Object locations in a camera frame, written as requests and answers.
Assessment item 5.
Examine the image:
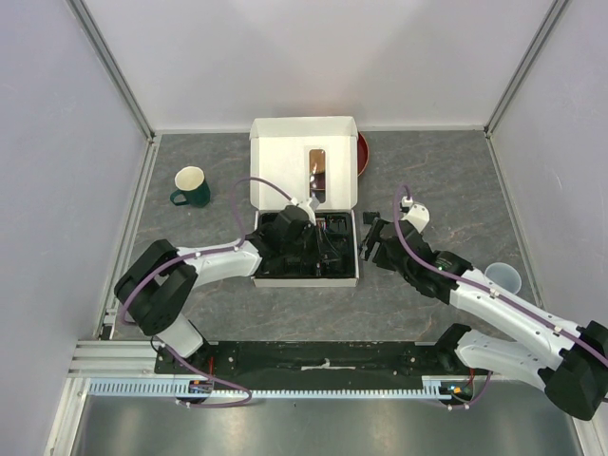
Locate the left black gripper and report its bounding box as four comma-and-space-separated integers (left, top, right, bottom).
282, 220, 340, 265

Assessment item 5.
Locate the black comb guard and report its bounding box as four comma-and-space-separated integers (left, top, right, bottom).
362, 211, 380, 225

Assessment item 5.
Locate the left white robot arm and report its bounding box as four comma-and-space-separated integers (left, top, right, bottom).
114, 201, 315, 373

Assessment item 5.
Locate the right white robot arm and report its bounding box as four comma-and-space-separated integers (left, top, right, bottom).
359, 218, 607, 421

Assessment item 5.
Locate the black plastic tray insert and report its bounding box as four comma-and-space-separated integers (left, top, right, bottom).
252, 212, 357, 280

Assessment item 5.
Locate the white cardboard clipper box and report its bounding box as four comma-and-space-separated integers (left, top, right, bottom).
250, 116, 360, 288

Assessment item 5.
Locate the red bowl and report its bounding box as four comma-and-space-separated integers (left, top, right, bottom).
357, 132, 370, 177

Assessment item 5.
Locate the dark green mug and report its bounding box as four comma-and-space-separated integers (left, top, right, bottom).
169, 166, 211, 208

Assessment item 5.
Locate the clear plastic measuring cup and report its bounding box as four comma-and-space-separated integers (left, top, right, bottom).
484, 262, 523, 295

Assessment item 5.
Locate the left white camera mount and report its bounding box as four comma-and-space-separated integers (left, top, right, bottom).
290, 197, 320, 215

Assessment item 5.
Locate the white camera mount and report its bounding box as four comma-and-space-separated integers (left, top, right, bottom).
290, 197, 320, 215
399, 197, 429, 234

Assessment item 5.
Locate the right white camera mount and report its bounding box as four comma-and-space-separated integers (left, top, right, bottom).
399, 197, 429, 234

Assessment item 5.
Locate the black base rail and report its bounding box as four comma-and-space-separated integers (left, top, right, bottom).
151, 337, 495, 384

